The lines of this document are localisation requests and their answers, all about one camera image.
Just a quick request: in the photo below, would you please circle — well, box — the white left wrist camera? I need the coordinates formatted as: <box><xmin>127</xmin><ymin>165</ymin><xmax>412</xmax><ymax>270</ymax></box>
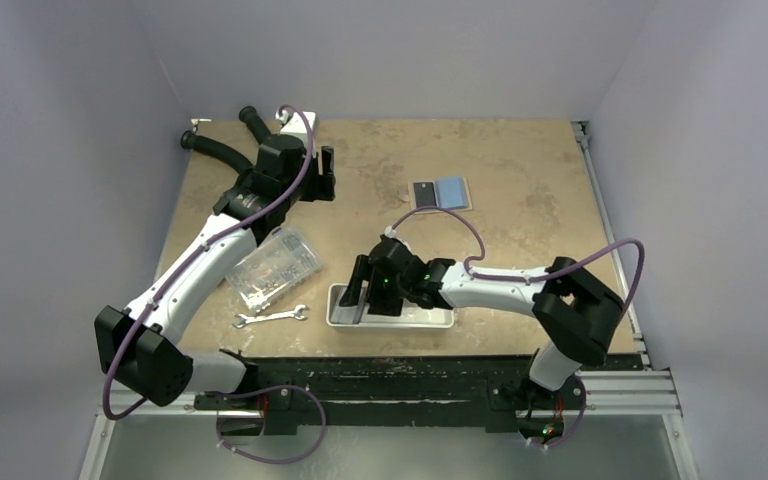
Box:
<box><xmin>275</xmin><ymin>109</ymin><xmax>319</xmax><ymax>144</ymax></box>

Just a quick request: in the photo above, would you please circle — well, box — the clear plastic bag of screws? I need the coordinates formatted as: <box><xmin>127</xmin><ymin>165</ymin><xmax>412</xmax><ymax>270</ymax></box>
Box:
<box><xmin>225</xmin><ymin>227</ymin><xmax>325</xmax><ymax>314</ymax></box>

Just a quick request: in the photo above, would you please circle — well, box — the white rectangular tray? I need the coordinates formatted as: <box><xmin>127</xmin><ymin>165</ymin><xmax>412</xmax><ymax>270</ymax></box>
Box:
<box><xmin>326</xmin><ymin>283</ymin><xmax>455</xmax><ymax>330</ymax></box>

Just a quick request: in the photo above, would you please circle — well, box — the silver open-end wrench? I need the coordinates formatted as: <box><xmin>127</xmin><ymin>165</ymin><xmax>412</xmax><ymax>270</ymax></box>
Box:
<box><xmin>232</xmin><ymin>304</ymin><xmax>309</xmax><ymax>329</ymax></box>

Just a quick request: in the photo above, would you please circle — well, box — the black corrugated hose right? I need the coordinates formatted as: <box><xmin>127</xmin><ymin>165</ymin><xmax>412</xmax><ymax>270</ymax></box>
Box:
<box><xmin>238</xmin><ymin>105</ymin><xmax>273</xmax><ymax>144</ymax></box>

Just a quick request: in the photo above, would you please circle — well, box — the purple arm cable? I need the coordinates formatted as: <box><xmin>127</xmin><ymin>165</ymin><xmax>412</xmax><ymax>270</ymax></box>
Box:
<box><xmin>383</xmin><ymin>206</ymin><xmax>646</xmax><ymax>452</ymax></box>
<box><xmin>102</xmin><ymin>104</ymin><xmax>328</xmax><ymax>466</ymax></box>

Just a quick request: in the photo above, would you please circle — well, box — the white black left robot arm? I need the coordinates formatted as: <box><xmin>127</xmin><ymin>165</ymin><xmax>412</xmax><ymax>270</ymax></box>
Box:
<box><xmin>94</xmin><ymin>131</ymin><xmax>336</xmax><ymax>420</ymax></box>

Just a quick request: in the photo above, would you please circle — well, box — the black credit card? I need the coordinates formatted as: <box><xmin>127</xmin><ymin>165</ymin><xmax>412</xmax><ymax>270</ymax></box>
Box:
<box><xmin>411</xmin><ymin>181</ymin><xmax>438</xmax><ymax>208</ymax></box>

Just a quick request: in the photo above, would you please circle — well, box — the grey credit card stack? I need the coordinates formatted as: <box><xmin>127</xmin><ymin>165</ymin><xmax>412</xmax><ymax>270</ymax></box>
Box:
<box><xmin>329</xmin><ymin>305</ymin><xmax>363</xmax><ymax>325</ymax></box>

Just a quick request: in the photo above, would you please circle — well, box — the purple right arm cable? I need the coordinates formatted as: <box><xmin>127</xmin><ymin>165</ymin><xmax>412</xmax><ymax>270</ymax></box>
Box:
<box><xmin>383</xmin><ymin>206</ymin><xmax>646</xmax><ymax>452</ymax></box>

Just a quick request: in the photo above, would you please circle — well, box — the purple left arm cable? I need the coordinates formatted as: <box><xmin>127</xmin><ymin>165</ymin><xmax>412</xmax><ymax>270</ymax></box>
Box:
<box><xmin>102</xmin><ymin>104</ymin><xmax>328</xmax><ymax>466</ymax></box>

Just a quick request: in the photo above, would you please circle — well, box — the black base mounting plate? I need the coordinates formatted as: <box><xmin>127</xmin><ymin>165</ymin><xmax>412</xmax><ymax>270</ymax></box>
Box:
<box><xmin>194</xmin><ymin>354</ymin><xmax>585</xmax><ymax>435</ymax></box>

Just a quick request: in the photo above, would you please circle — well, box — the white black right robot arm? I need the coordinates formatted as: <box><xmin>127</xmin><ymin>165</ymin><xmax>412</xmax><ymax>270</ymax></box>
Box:
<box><xmin>326</xmin><ymin>236</ymin><xmax>626</xmax><ymax>407</ymax></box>

